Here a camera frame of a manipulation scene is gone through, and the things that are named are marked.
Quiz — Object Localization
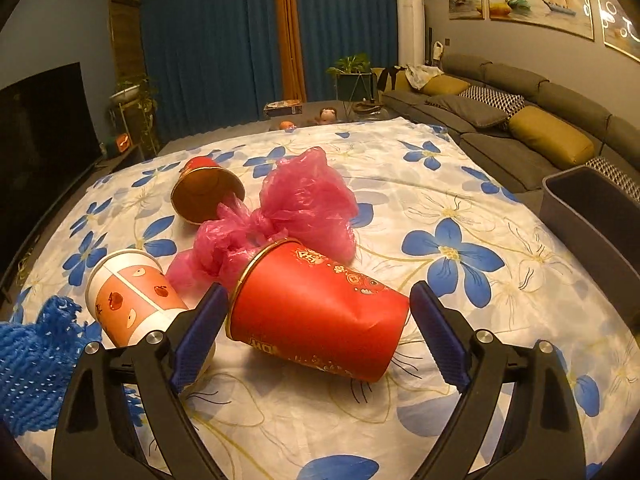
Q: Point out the pink plastic bag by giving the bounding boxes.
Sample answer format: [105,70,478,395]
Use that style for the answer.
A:
[166,146,358,295]

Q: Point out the red gold paper cup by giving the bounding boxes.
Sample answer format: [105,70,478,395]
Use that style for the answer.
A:
[170,156,245,226]

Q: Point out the blue foam net sleeve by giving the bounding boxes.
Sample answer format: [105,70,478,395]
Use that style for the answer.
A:
[0,294,147,438]

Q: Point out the potted green plant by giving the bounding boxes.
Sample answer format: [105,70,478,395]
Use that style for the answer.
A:
[326,53,374,103]

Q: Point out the far patterned cushion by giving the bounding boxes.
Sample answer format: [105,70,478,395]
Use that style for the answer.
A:
[459,86,525,119]

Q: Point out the dark grey trash bin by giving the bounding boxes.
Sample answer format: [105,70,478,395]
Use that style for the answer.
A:
[539,166,640,332]

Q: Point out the blue curtains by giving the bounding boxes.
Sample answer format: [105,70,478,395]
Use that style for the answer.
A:
[141,0,398,142]

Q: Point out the dark coffee table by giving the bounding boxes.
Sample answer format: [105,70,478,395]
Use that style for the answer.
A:
[262,100,398,130]

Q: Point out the grey cushion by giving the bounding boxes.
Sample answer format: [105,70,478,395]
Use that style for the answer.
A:
[425,94,508,129]

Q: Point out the white standing air conditioner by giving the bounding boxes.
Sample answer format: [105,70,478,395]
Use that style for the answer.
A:
[396,0,425,65]

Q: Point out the apple print paper cup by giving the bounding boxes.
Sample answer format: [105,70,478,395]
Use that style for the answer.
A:
[84,248,216,371]

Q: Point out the right framed painting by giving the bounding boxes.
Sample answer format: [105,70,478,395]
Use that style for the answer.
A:
[598,0,640,62]

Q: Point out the grey sectional sofa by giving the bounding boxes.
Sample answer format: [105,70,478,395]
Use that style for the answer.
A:
[374,54,639,210]

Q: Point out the mustard cushion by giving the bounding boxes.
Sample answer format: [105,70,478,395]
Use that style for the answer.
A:
[420,74,471,96]
[509,106,596,170]

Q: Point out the plant on stand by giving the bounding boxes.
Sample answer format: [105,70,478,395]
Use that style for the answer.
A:
[107,74,160,159]

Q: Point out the floral blue white tablecloth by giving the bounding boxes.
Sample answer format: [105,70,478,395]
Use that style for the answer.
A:
[12,119,639,479]

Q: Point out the black television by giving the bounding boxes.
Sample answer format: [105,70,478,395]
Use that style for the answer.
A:
[0,62,102,282]

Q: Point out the orange curtain strip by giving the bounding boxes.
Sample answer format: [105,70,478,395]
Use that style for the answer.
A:
[274,0,307,102]

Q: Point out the patterned black white cushion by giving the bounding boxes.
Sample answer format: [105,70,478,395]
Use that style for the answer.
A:
[586,156,640,200]

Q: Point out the far mustard cushion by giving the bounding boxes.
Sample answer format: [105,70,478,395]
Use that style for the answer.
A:
[420,74,471,96]

